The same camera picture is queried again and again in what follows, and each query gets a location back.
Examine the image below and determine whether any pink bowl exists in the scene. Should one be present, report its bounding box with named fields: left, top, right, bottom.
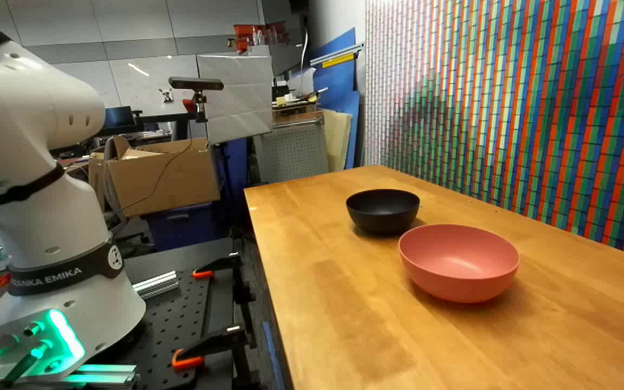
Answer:
left=397, top=226, right=521, bottom=304

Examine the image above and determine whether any orange-handled clamp front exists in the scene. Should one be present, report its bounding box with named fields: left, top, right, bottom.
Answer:
left=169, top=325, right=249, bottom=375

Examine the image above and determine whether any white panel board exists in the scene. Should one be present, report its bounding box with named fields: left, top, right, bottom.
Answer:
left=197, top=54, right=273, bottom=144

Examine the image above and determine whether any black camera on stand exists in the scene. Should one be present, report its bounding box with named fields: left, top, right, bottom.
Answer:
left=169, top=77, right=223, bottom=116

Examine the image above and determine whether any aluminium rail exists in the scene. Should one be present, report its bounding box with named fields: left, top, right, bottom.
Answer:
left=135, top=271, right=179, bottom=300

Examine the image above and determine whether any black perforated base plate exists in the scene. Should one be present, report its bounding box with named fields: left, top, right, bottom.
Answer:
left=82, top=247, right=261, bottom=390

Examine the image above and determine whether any cardboard box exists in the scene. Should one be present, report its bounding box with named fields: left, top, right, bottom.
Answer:
left=90, top=136, right=221, bottom=220

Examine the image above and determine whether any orange-handled clamp rear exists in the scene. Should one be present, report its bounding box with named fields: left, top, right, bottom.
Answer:
left=190, top=251, right=242, bottom=280

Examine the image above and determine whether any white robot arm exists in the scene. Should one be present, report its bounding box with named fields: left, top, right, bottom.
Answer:
left=0, top=33, right=145, bottom=386

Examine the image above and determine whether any orange-handled clamp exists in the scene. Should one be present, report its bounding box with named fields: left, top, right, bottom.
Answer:
left=190, top=251, right=242, bottom=280
left=169, top=325, right=249, bottom=375

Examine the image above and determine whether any black bowl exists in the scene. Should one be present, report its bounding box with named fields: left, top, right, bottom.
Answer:
left=348, top=188, right=420, bottom=237

